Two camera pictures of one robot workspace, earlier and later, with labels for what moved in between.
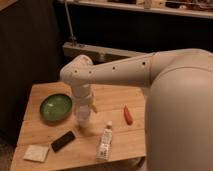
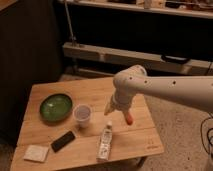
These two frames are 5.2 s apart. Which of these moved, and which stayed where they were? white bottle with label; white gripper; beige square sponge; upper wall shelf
Moved: white gripper
Stayed: beige square sponge; upper wall shelf; white bottle with label
